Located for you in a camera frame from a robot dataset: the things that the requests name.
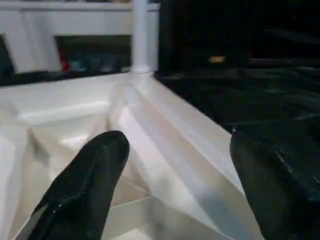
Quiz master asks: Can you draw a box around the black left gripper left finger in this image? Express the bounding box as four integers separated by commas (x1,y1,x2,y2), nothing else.
27,130,131,240

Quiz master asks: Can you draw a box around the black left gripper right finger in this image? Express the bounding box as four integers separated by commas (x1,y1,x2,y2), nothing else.
229,119,320,240

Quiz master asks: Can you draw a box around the white plastic table top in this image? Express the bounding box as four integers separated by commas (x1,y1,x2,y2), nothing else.
0,72,265,240

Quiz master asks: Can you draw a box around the white plastic table leg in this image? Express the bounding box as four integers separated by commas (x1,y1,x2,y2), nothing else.
130,0,154,77

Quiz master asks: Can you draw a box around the black mat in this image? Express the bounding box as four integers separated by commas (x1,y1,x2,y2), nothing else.
0,64,320,151

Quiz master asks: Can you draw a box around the black furniture with gold label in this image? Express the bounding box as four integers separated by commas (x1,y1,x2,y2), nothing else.
159,0,320,72

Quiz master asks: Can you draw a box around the white cabinet with glass doors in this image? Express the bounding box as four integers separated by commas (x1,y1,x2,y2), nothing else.
0,0,162,78

